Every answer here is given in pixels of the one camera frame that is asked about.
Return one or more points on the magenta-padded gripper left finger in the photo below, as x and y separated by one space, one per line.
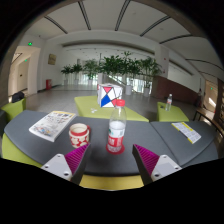
61 165

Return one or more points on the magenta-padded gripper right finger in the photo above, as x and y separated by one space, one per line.
161 165

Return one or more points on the red-capped clear water bottle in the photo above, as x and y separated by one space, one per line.
116 130

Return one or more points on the small clear water bottle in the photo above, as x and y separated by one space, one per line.
169 103

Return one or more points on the red and white patterned cup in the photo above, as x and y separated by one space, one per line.
79 135

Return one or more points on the large printed magazine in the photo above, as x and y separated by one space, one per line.
51 125

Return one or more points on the small lime green square seat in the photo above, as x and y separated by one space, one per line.
173 116

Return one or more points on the yellow-green upholstered seat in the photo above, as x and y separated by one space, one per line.
111 182

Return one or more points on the large lime green seat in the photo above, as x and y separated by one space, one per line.
90 111

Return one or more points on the dark framed chair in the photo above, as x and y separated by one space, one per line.
208 118

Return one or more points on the dark grey seat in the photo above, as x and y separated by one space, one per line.
2 123

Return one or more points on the lime green stool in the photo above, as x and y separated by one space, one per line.
13 110

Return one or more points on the black bag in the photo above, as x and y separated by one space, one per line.
18 97

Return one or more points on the red fire extinguisher cabinet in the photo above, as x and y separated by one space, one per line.
48 84

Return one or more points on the red white blue geometric box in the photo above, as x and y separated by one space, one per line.
108 95

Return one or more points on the green exit sign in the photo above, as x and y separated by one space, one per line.
30 43

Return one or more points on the framed wall picture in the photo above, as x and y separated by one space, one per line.
52 59

